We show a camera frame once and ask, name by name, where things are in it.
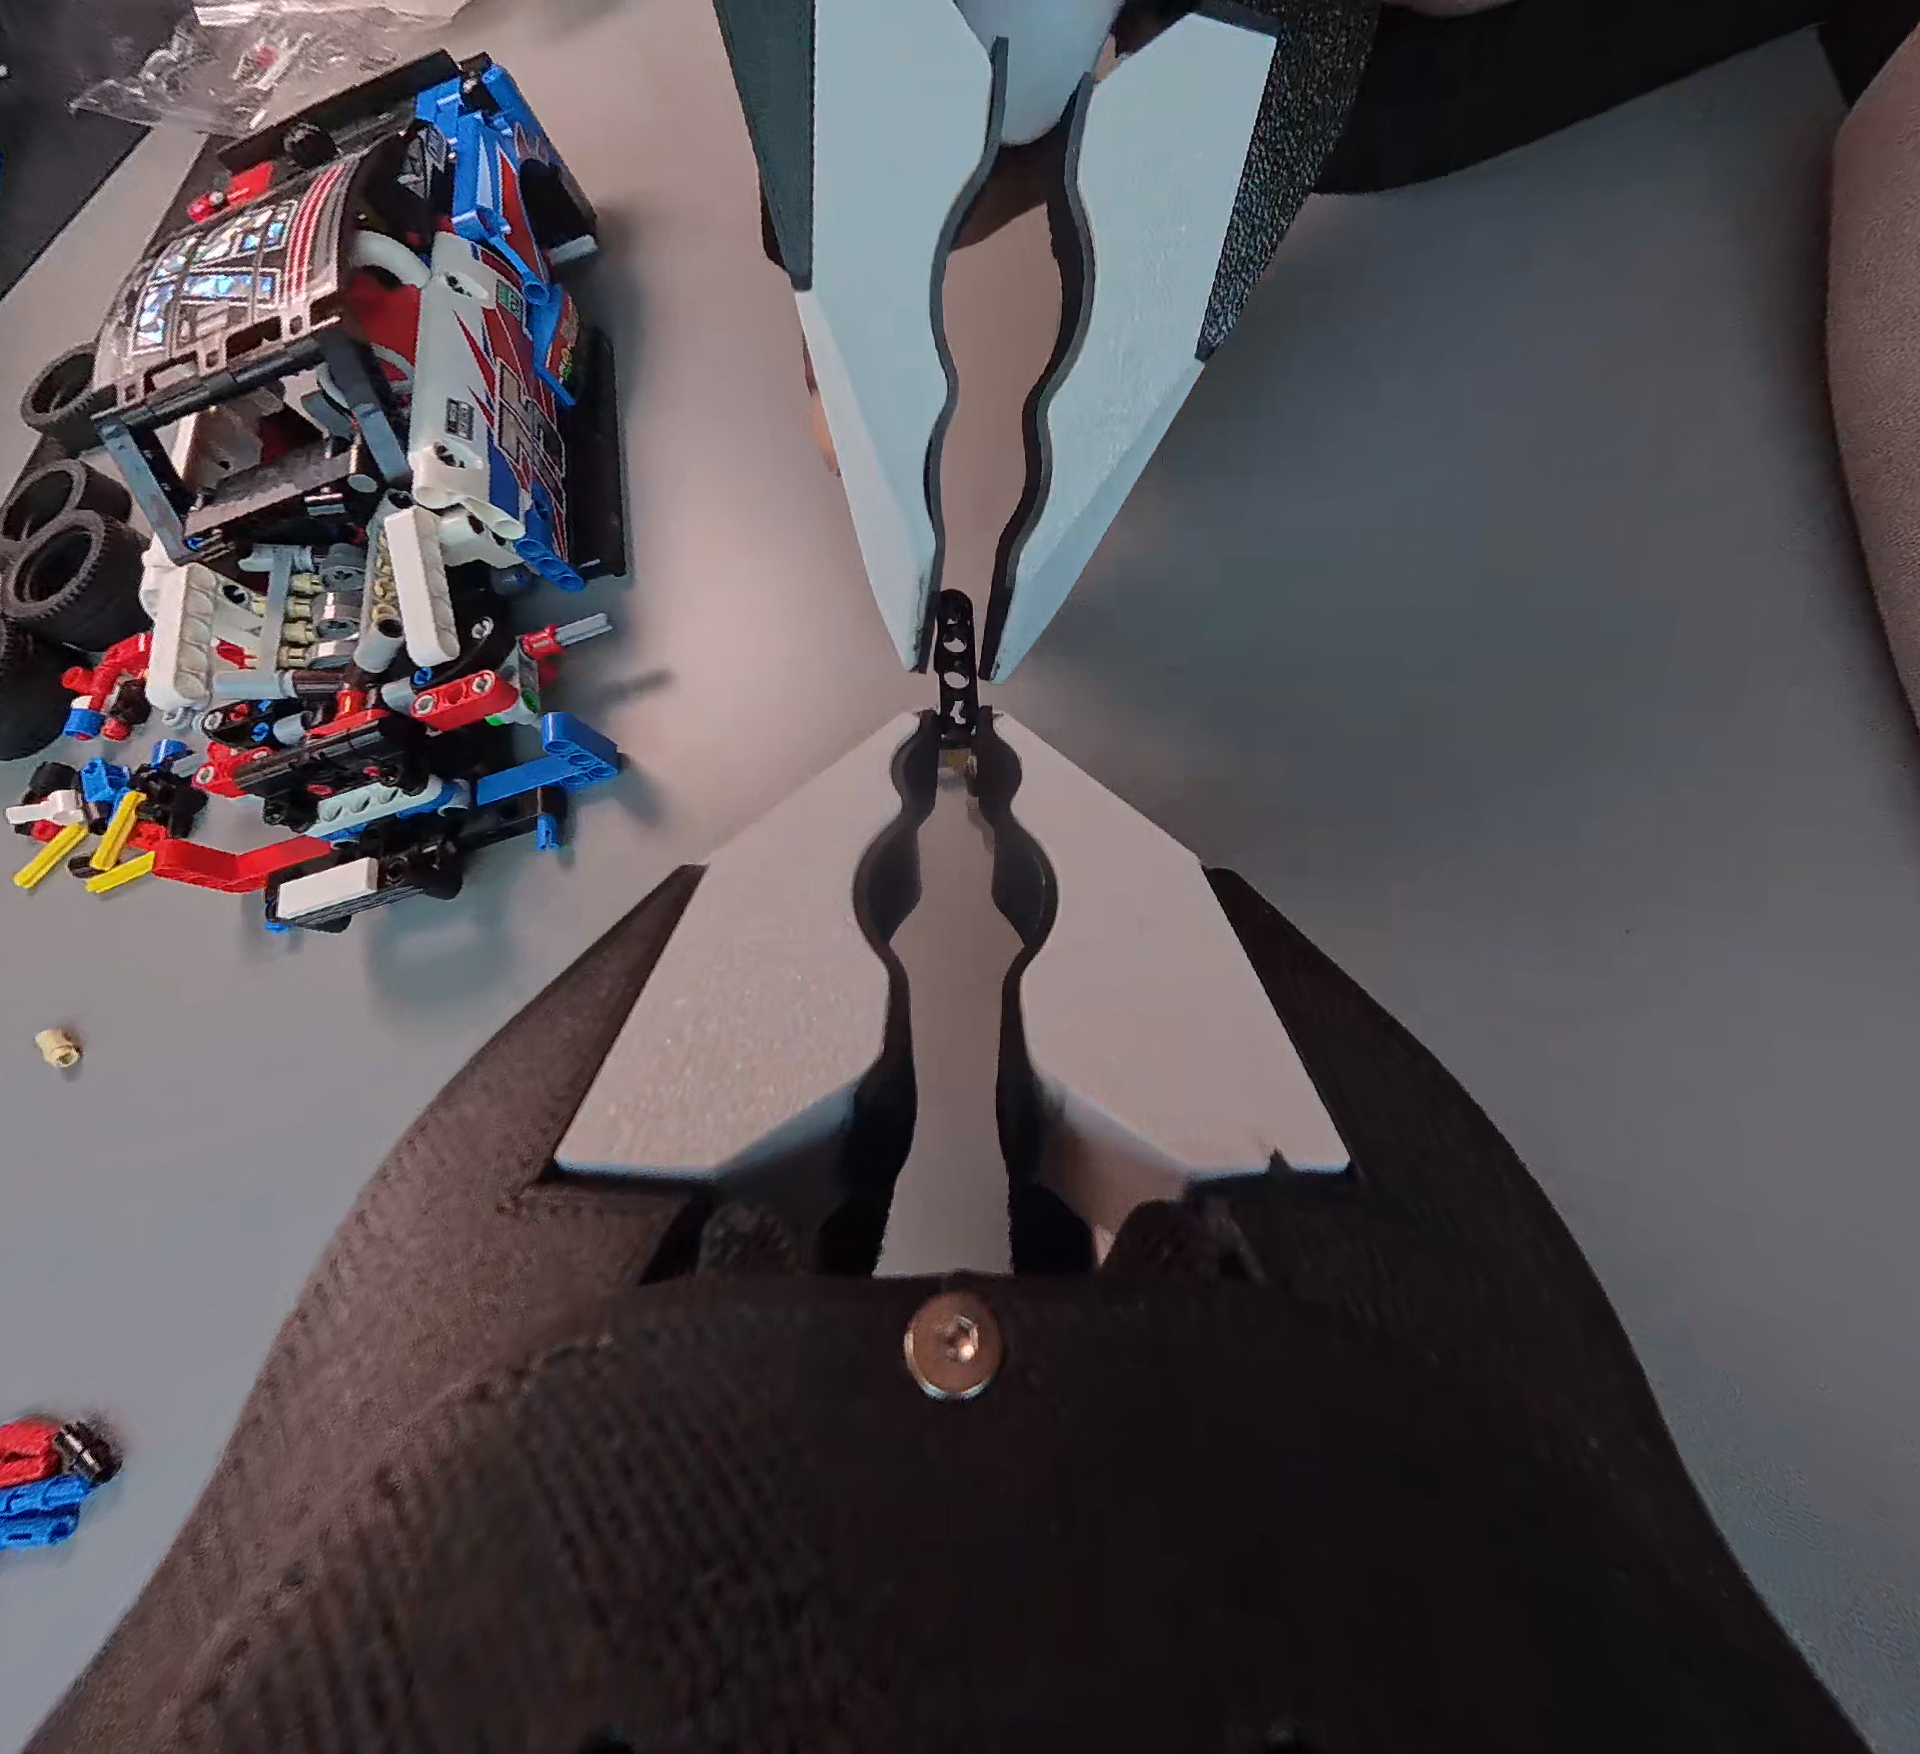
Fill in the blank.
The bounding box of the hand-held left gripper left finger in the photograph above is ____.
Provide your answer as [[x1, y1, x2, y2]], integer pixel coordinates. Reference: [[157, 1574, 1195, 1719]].
[[551, 709, 921, 1193]]

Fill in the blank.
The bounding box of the heap of assorted loose bricks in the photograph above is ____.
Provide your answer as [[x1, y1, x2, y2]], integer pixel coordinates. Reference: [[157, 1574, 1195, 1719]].
[[0, 629, 212, 895]]

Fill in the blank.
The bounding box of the grey desk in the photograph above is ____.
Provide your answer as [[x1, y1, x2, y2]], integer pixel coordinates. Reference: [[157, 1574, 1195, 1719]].
[[0, 0, 1906, 1754]]

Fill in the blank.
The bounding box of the black brick beam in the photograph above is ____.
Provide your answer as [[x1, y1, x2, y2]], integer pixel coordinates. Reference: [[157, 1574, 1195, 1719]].
[[930, 593, 980, 736]]

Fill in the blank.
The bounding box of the pile of blue red pins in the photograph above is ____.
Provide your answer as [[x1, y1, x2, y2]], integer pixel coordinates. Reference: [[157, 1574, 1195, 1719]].
[[0, 1412, 127, 1553]]

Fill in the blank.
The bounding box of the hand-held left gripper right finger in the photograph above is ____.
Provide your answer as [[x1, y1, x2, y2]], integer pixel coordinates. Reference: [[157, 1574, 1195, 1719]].
[[984, 709, 1359, 1193]]

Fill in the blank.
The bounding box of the person's right hand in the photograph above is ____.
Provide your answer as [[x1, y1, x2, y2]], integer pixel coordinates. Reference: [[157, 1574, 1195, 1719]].
[[930, 145, 1085, 545]]

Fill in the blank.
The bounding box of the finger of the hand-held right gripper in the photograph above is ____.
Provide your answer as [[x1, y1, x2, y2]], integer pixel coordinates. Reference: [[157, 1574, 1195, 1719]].
[[974, 14, 1279, 684], [793, 0, 1013, 674]]

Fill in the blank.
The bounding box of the toy brick race car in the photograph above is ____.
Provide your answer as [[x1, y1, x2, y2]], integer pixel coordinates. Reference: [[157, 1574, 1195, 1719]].
[[84, 52, 632, 938]]

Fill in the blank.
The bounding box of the person's beige hoodie torso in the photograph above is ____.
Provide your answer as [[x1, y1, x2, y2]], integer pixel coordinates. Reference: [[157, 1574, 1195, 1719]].
[[1823, 59, 1920, 736]]

